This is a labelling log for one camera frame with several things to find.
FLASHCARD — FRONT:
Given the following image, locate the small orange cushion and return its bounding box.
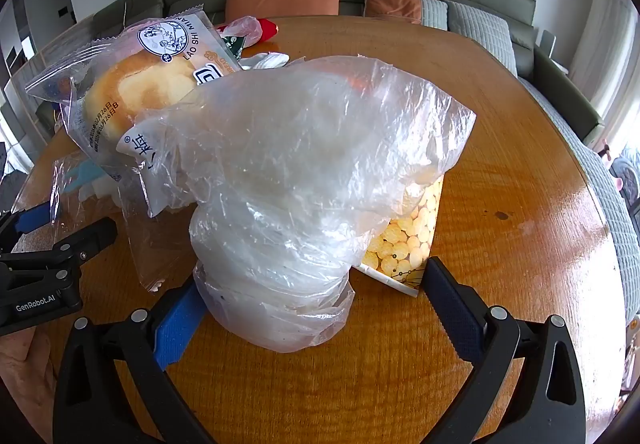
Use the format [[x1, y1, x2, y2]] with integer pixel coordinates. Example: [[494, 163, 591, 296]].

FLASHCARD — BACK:
[[364, 0, 423, 24]]

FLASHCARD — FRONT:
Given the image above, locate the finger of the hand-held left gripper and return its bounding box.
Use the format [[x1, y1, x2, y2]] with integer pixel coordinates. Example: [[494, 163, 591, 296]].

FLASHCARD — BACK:
[[0, 201, 58, 252], [0, 217, 118, 277]]

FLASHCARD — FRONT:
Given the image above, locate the dark wall shelf unit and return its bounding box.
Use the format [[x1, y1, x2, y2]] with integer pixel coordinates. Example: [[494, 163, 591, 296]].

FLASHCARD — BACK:
[[0, 0, 40, 85]]

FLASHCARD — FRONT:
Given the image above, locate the clear plastic bag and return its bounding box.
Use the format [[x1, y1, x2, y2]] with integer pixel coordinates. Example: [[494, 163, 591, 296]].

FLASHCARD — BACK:
[[140, 55, 476, 354]]

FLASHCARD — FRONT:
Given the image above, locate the green white small packet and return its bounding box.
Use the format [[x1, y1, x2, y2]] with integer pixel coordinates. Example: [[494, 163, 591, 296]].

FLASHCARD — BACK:
[[222, 34, 247, 58]]

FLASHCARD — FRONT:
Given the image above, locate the bread in clear packet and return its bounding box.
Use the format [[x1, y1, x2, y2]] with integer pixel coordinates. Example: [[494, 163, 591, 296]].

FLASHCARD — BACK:
[[65, 7, 246, 220]]

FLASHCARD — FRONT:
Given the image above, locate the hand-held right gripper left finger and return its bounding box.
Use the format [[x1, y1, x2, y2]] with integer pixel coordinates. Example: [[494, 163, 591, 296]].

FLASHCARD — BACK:
[[52, 277, 216, 444]]

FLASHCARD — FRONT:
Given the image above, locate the yellow puffed snack packet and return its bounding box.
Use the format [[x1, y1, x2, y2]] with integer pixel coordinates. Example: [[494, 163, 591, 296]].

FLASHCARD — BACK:
[[352, 174, 446, 297]]

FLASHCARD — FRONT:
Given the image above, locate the white curtain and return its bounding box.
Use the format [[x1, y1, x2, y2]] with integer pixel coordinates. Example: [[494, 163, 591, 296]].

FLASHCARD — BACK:
[[565, 0, 640, 125]]

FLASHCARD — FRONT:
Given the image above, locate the pinkish thin plastic bag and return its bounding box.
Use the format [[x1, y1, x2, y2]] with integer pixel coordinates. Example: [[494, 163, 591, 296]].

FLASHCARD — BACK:
[[217, 16, 263, 45]]

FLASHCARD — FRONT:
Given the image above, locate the person's left forearm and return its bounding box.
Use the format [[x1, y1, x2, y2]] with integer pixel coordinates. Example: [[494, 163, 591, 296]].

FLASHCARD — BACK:
[[0, 327, 57, 444]]

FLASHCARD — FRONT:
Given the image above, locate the small grey ribbed cushion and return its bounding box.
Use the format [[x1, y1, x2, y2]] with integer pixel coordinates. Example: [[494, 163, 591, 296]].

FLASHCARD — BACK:
[[420, 0, 449, 30]]

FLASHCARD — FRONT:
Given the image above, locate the large grey ribbed cushion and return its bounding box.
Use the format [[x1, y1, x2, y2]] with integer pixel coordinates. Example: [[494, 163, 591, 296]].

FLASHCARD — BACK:
[[445, 0, 518, 75]]

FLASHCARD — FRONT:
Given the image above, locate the light blue plastic item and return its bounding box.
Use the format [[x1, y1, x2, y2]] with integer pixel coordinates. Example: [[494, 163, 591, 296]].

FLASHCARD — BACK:
[[64, 159, 103, 197]]

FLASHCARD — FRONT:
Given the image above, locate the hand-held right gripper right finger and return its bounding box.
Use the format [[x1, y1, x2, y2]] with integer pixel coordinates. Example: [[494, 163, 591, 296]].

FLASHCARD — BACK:
[[422, 255, 587, 444]]

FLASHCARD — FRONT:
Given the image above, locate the clear zip bag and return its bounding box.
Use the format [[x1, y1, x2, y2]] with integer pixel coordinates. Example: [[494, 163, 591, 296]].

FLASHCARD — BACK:
[[14, 22, 168, 294]]

